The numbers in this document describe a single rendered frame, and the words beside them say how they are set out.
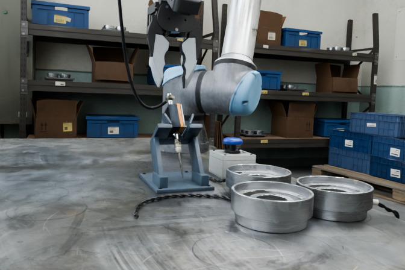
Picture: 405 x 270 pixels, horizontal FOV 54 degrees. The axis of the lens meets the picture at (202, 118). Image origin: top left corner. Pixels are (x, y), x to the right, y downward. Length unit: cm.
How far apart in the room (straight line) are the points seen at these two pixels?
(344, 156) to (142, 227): 435
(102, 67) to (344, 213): 356
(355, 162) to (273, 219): 421
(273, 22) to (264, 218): 423
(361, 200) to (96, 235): 34
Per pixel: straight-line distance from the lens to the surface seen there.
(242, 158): 77
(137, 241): 46
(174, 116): 70
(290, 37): 477
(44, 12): 405
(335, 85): 509
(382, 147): 443
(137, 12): 465
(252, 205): 49
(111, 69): 399
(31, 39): 428
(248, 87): 98
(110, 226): 50
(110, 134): 406
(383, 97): 572
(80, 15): 407
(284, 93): 459
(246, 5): 111
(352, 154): 470
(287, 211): 49
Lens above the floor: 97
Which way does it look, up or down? 4 degrees down
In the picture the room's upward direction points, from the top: 2 degrees clockwise
